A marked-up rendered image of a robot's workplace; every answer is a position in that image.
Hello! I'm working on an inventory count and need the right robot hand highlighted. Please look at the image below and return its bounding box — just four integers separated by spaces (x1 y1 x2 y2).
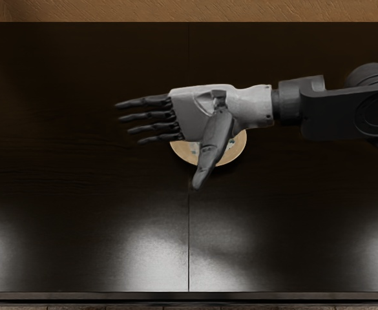
114 84 276 191

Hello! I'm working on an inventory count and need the tan patterned plate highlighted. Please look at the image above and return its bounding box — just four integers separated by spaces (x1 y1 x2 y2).
169 128 247 167

